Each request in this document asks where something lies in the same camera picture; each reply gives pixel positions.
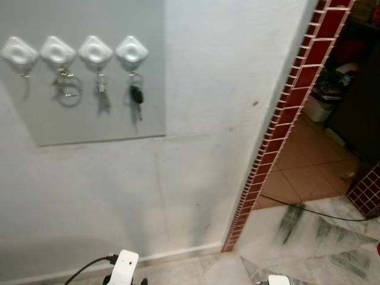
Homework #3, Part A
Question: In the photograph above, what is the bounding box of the dark cabinet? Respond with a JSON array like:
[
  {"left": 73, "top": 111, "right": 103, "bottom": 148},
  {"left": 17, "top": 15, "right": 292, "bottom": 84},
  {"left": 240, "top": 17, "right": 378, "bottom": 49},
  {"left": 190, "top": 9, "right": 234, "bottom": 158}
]
[{"left": 328, "top": 45, "right": 380, "bottom": 167}]

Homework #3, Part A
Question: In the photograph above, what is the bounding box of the white plastic bin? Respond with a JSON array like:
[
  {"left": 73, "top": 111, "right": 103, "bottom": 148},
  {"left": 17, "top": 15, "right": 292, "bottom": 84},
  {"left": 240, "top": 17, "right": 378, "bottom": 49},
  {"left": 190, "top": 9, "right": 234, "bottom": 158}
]
[{"left": 303, "top": 88, "right": 337, "bottom": 123}]

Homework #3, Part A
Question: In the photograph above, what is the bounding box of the red container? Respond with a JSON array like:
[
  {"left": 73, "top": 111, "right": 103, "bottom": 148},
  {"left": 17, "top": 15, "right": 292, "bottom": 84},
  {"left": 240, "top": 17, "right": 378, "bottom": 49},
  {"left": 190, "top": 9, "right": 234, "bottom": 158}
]
[{"left": 332, "top": 39, "right": 366, "bottom": 64}]

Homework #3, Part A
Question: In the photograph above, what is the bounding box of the red tiled doorway trim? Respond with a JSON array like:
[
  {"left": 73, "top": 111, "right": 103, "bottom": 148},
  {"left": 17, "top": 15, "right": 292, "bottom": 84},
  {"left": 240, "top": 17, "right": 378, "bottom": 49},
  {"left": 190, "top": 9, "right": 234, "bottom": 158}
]
[{"left": 221, "top": 0, "right": 357, "bottom": 254}]

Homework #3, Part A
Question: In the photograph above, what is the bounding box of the silver key bunch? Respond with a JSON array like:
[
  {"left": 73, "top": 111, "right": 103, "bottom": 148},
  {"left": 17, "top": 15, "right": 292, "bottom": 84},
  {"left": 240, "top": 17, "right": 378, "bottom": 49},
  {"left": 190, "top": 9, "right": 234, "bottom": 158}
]
[{"left": 93, "top": 65, "right": 113, "bottom": 115}]

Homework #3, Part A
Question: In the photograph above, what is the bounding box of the red tiled low wall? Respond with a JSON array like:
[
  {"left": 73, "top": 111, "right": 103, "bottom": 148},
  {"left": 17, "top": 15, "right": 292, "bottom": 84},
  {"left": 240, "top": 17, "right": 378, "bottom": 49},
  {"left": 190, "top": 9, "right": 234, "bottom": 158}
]
[{"left": 346, "top": 165, "right": 380, "bottom": 219}]

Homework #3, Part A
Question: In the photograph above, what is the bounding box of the black floor cable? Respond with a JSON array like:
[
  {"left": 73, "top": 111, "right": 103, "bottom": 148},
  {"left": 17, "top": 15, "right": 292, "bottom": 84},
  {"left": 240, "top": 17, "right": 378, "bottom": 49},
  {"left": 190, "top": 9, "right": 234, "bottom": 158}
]
[{"left": 259, "top": 194, "right": 380, "bottom": 223}]

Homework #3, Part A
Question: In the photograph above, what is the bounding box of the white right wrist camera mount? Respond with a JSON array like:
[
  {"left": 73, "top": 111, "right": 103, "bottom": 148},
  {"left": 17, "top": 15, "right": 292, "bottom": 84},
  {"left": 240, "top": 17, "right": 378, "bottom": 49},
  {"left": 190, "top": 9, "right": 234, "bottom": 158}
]
[{"left": 268, "top": 274, "right": 292, "bottom": 285}]

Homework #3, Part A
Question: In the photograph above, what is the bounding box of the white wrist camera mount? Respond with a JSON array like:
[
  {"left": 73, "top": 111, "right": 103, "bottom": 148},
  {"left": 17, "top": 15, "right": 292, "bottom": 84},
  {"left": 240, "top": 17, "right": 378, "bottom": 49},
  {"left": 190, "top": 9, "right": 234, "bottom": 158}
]
[
  {"left": 109, "top": 249, "right": 141, "bottom": 285},
  {"left": 268, "top": 274, "right": 292, "bottom": 285}
]

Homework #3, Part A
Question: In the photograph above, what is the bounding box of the white diamond wall hook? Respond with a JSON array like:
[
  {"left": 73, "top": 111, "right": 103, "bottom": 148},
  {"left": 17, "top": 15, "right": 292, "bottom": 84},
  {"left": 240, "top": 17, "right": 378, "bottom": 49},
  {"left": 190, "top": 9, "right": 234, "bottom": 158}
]
[
  {"left": 115, "top": 34, "right": 150, "bottom": 65},
  {"left": 40, "top": 36, "right": 77, "bottom": 68},
  {"left": 1, "top": 36, "right": 40, "bottom": 67},
  {"left": 78, "top": 34, "right": 114, "bottom": 67}
]

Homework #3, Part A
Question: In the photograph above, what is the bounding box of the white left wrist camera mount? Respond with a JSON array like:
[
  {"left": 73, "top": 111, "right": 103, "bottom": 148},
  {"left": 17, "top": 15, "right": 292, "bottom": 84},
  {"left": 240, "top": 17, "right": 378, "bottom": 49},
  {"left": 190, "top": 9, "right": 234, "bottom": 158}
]
[{"left": 109, "top": 249, "right": 141, "bottom": 285}]

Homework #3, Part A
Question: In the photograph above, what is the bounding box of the grey wall board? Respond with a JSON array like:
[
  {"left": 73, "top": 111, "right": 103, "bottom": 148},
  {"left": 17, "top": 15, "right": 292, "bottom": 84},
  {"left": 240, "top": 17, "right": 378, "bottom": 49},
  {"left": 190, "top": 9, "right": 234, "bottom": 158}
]
[{"left": 0, "top": 0, "right": 167, "bottom": 148}]

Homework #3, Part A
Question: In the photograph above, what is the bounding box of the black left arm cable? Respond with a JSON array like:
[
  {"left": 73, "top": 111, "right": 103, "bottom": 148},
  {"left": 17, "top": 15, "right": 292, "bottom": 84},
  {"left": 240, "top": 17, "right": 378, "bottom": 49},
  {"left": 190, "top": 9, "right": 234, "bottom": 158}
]
[{"left": 64, "top": 254, "right": 117, "bottom": 285}]

